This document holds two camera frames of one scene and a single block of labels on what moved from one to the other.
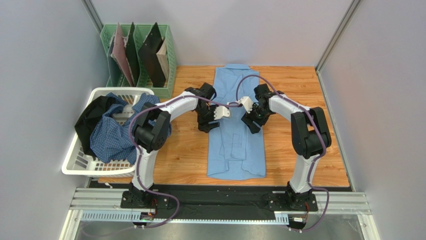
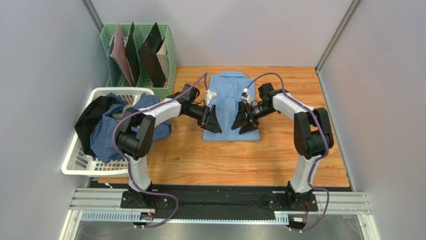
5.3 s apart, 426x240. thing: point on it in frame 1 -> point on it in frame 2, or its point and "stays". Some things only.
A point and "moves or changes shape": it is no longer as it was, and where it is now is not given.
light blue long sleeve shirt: x=234 y=152 moves or changes shape
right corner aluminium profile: x=334 y=39 stays
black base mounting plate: x=218 y=203 stays
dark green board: x=132 y=55 stays
